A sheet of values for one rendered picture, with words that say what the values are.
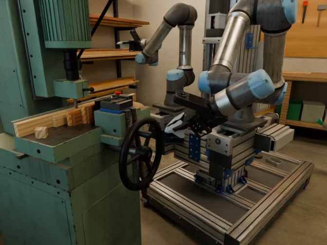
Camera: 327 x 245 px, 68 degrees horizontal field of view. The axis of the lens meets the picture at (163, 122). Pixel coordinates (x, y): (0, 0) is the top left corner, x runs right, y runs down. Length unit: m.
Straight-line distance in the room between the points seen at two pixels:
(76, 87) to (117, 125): 0.23
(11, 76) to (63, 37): 0.33
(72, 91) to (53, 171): 0.32
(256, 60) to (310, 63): 2.32
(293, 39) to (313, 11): 0.39
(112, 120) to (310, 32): 3.39
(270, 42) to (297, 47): 2.86
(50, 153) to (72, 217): 0.28
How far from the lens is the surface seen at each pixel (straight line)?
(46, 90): 1.12
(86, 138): 0.94
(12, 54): 1.18
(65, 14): 1.00
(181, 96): 0.72
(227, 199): 1.75
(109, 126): 0.96
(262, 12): 1.06
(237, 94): 0.69
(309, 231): 2.06
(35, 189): 1.12
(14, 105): 1.25
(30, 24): 1.13
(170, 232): 1.80
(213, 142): 1.28
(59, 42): 1.00
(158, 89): 4.81
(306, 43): 3.97
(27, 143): 0.96
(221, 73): 0.82
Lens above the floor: 1.21
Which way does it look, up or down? 18 degrees down
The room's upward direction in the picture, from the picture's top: straight up
